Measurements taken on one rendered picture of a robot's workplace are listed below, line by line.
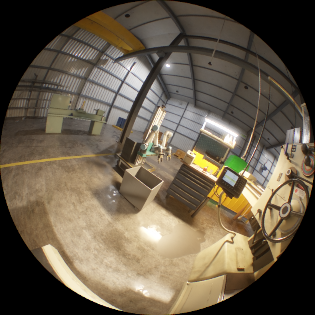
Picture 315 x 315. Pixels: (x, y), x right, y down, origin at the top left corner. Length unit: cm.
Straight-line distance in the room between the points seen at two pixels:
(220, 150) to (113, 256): 262
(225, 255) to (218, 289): 42
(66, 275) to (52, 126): 429
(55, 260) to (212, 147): 264
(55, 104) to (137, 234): 450
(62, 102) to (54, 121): 75
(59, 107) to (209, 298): 531
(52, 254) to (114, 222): 107
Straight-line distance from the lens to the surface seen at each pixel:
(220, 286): 120
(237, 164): 456
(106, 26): 690
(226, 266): 125
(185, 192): 198
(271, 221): 103
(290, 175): 104
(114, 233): 140
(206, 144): 229
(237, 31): 787
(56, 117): 438
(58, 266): 66
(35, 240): 158
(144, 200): 144
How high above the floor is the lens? 131
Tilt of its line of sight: 16 degrees down
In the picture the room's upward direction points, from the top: 25 degrees clockwise
